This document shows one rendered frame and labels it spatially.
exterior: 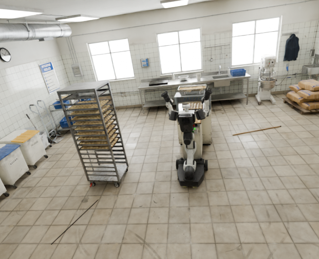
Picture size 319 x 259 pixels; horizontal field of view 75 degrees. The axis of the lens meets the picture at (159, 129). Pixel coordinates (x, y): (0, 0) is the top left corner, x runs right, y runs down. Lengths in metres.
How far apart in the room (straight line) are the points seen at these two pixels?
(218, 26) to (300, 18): 2.29
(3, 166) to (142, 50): 4.96
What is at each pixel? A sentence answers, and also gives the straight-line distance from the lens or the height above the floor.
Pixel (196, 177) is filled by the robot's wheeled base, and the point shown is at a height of 0.17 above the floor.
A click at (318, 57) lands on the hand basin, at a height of 1.11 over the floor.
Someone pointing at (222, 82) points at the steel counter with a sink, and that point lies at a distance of 6.85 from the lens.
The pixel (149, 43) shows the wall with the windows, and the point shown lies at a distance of 7.24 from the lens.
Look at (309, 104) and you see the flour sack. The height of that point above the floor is 0.25.
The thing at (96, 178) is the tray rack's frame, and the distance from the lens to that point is 4.13.
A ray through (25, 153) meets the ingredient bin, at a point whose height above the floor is 0.44.
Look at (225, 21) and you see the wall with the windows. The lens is 7.28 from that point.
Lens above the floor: 2.45
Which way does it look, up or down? 25 degrees down
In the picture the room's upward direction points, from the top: 8 degrees counter-clockwise
